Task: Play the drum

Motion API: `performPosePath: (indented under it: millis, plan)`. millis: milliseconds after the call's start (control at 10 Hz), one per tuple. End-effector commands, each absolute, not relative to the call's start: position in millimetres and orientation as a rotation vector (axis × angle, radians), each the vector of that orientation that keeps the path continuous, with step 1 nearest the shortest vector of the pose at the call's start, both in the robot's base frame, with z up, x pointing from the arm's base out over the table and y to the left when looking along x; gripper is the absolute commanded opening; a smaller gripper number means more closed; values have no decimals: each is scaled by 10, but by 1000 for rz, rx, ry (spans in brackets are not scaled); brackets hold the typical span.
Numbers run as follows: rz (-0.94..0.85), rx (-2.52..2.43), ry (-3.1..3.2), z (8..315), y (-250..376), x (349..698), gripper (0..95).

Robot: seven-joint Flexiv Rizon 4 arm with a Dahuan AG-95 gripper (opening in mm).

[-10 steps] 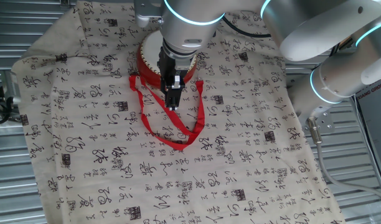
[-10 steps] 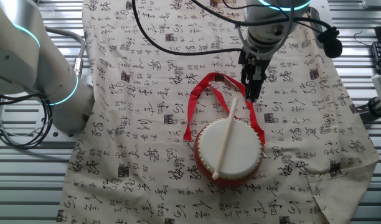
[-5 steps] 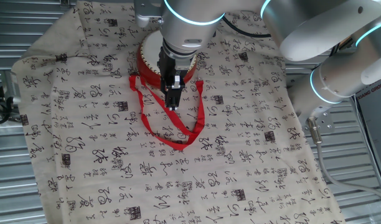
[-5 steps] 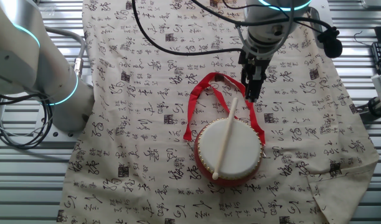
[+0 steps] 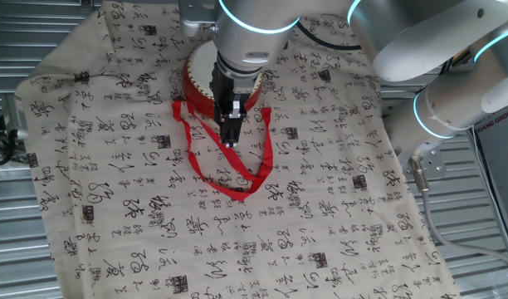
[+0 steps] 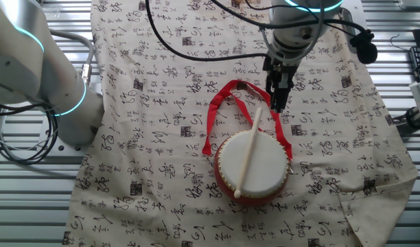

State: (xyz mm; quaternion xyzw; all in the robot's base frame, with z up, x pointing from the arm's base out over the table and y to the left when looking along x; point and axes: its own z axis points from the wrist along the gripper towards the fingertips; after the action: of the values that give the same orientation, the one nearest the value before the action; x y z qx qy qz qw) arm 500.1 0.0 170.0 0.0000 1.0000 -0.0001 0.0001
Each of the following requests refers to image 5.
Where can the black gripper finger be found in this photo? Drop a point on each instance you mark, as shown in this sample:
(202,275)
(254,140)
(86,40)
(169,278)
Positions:
(231,130)

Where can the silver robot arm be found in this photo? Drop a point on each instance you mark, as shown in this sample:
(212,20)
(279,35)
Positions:
(403,33)

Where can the small metal bracket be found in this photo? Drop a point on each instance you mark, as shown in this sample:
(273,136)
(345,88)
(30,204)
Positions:
(86,3)

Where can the beige calligraphy print cloth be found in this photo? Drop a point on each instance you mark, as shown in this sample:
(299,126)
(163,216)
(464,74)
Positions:
(154,249)

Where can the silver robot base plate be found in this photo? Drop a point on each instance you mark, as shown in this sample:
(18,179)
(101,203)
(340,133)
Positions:
(434,164)

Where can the pale grey box device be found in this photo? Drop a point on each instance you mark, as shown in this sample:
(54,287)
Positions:
(15,118)

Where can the printed poster sign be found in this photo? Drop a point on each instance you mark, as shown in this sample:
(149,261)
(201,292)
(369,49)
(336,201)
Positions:
(499,141)

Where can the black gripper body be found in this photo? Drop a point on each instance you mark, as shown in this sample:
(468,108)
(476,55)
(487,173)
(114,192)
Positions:
(223,95)

